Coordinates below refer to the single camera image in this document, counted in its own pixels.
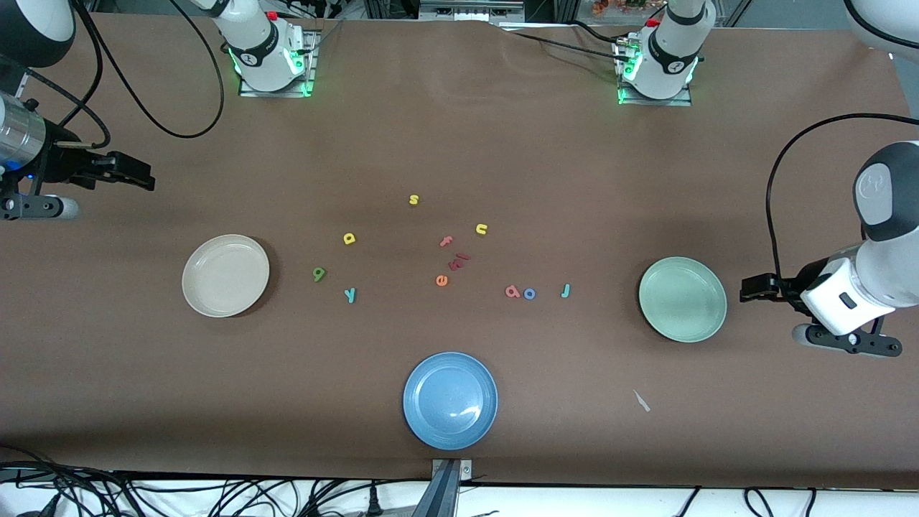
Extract light green plate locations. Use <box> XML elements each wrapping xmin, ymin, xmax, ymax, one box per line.
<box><xmin>638</xmin><ymin>256</ymin><xmax>728</xmax><ymax>343</ymax></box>

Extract beige brown plate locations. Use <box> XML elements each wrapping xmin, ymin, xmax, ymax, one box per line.
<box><xmin>182</xmin><ymin>234</ymin><xmax>271</xmax><ymax>318</ymax></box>

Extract brown table cover sheet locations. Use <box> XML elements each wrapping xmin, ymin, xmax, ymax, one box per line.
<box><xmin>0</xmin><ymin>11</ymin><xmax>919</xmax><ymax>490</ymax></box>

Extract orange artificial flowers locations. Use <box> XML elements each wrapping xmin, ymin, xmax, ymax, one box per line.
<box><xmin>592</xmin><ymin>0</ymin><xmax>648</xmax><ymax>17</ymax></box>

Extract blue plate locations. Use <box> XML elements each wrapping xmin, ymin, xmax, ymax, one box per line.
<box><xmin>403</xmin><ymin>351</ymin><xmax>499</xmax><ymax>451</ymax></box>

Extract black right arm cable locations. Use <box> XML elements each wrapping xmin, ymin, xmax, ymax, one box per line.
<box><xmin>22</xmin><ymin>0</ymin><xmax>225</xmax><ymax>149</ymax></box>

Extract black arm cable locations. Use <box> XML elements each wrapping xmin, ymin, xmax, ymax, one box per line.
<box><xmin>22</xmin><ymin>0</ymin><xmax>225</xmax><ymax>149</ymax></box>
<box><xmin>765</xmin><ymin>113</ymin><xmax>919</xmax><ymax>288</ymax></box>

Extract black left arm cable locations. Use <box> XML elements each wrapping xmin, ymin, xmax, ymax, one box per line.
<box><xmin>765</xmin><ymin>113</ymin><xmax>919</xmax><ymax>288</ymax></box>

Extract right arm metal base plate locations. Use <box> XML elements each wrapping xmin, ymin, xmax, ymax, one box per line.
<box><xmin>238</xmin><ymin>29</ymin><xmax>318</xmax><ymax>98</ymax></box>

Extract black cable on table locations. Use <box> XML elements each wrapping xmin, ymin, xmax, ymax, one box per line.
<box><xmin>495</xmin><ymin>20</ymin><xmax>633</xmax><ymax>62</ymax></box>

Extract tangled black floor cables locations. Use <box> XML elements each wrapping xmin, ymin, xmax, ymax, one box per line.
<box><xmin>0</xmin><ymin>445</ymin><xmax>431</xmax><ymax>517</ymax></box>

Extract grey metal camera stand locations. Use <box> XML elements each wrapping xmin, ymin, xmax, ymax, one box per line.
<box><xmin>413</xmin><ymin>458</ymin><xmax>475</xmax><ymax>517</ymax></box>

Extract silver metal bracket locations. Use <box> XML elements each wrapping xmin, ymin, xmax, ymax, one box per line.
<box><xmin>419</xmin><ymin>0</ymin><xmax>526</xmax><ymax>24</ymax></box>

